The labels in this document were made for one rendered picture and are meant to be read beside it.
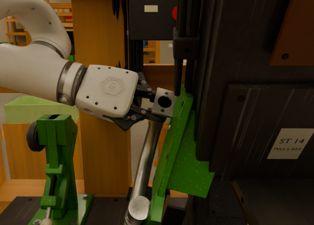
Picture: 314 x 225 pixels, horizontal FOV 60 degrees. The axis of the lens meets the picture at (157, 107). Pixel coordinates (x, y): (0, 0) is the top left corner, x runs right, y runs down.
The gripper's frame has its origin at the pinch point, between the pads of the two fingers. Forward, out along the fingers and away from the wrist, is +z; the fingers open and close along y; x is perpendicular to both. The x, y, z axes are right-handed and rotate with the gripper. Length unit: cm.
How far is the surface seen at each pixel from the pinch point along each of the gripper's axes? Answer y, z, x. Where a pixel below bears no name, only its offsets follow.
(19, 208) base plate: -20, -28, 39
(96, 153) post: -0.9, -12.8, 34.8
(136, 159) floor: 77, 6, 260
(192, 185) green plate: -14.2, 8.1, -2.7
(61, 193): -15.9, -16.5, 25.1
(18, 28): 601, -502, 745
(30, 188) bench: -13, -31, 51
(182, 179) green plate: -13.8, 6.3, -3.1
